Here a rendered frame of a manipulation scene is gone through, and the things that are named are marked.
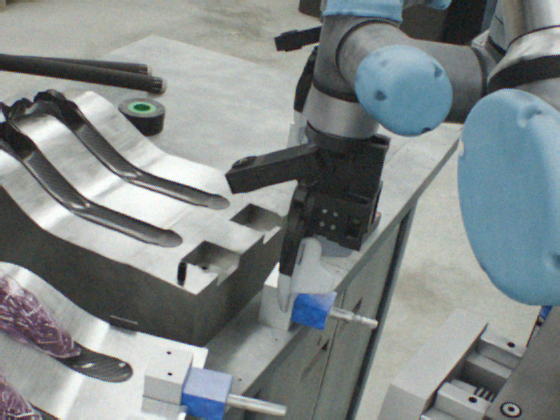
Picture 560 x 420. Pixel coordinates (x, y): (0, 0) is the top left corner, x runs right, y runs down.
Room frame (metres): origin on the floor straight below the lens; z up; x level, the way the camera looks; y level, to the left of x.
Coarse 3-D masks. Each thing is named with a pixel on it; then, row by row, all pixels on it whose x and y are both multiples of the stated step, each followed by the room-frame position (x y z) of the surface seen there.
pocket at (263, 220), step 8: (248, 208) 0.92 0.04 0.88; (256, 208) 0.92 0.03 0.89; (240, 216) 0.91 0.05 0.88; (248, 216) 0.93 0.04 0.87; (256, 216) 0.92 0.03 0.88; (264, 216) 0.92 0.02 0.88; (272, 216) 0.91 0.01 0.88; (280, 216) 0.91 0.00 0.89; (240, 224) 0.91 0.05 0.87; (248, 224) 0.92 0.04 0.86; (256, 224) 0.92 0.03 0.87; (264, 224) 0.92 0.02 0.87; (272, 224) 0.91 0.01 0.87; (280, 224) 0.91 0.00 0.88; (264, 232) 0.91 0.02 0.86; (272, 232) 0.89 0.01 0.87; (264, 240) 0.87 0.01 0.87
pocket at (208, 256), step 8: (200, 248) 0.82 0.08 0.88; (208, 248) 0.82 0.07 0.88; (216, 248) 0.82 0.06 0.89; (224, 248) 0.82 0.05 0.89; (184, 256) 0.78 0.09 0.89; (192, 256) 0.80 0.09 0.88; (200, 256) 0.82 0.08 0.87; (208, 256) 0.82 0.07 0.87; (216, 256) 0.82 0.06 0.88; (224, 256) 0.82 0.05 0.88; (232, 256) 0.81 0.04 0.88; (192, 264) 0.80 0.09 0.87; (200, 264) 0.82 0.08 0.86; (208, 264) 0.82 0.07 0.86; (216, 264) 0.82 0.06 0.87; (224, 264) 0.81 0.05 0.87; (232, 264) 0.81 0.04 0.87; (216, 272) 0.81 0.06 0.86; (224, 272) 0.81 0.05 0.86
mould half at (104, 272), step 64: (64, 128) 0.97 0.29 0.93; (128, 128) 1.04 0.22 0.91; (0, 192) 0.82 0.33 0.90; (128, 192) 0.91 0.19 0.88; (256, 192) 0.95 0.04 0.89; (0, 256) 0.82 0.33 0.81; (64, 256) 0.78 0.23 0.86; (128, 256) 0.77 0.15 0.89; (256, 256) 0.85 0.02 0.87; (128, 320) 0.75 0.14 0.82; (192, 320) 0.72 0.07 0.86
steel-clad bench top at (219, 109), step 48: (144, 48) 1.67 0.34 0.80; (192, 48) 1.71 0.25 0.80; (144, 96) 1.41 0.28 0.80; (192, 96) 1.44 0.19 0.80; (240, 96) 1.48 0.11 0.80; (288, 96) 1.52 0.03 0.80; (192, 144) 1.25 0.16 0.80; (240, 144) 1.28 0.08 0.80; (432, 144) 1.43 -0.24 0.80; (288, 192) 1.14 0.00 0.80; (384, 192) 1.20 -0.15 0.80; (240, 336) 0.78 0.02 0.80; (288, 336) 0.80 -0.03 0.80; (240, 384) 0.70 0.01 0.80
